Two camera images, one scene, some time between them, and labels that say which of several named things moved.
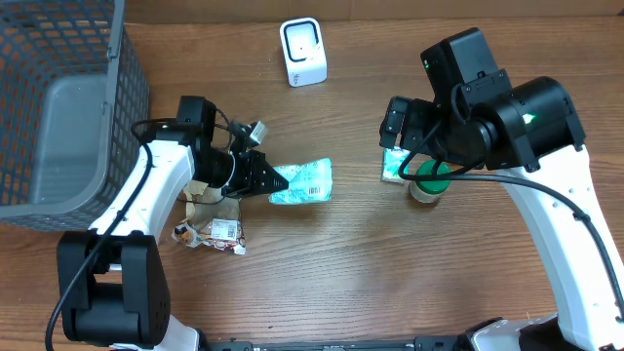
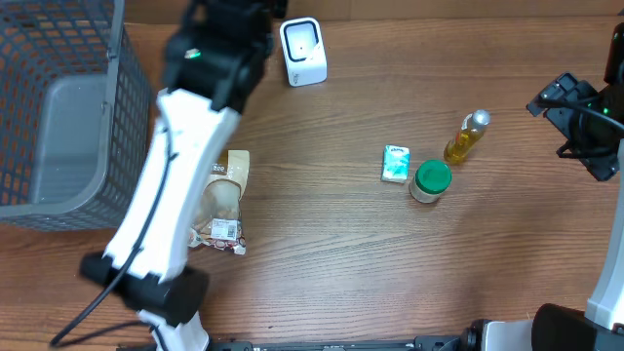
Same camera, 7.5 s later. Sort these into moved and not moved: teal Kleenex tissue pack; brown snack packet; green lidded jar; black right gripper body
Moved: black right gripper body
Not moved: teal Kleenex tissue pack; brown snack packet; green lidded jar
